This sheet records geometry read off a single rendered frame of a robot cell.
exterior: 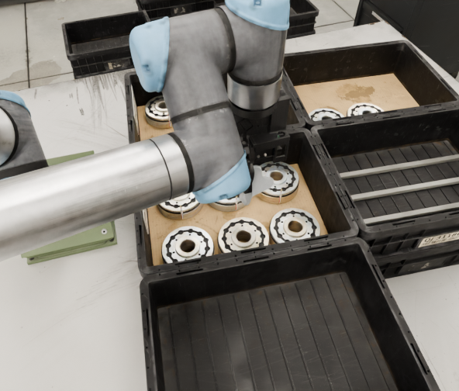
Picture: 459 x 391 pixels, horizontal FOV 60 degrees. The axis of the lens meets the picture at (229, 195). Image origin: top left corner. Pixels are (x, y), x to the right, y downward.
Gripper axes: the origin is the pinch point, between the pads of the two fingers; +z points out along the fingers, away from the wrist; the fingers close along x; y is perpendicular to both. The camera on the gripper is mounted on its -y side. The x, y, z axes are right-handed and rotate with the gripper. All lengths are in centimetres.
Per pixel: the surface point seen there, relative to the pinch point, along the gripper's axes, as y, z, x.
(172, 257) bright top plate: -14.1, 11.3, -3.2
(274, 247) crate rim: 3.0, 4.5, -11.2
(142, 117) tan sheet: -11.7, 14.5, 43.5
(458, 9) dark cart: 161, 43, 113
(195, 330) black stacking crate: -13.5, 14.7, -17.1
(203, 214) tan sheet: -5.1, 14.5, 7.0
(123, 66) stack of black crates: -11, 48, 123
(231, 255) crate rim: -4.6, 4.5, -10.3
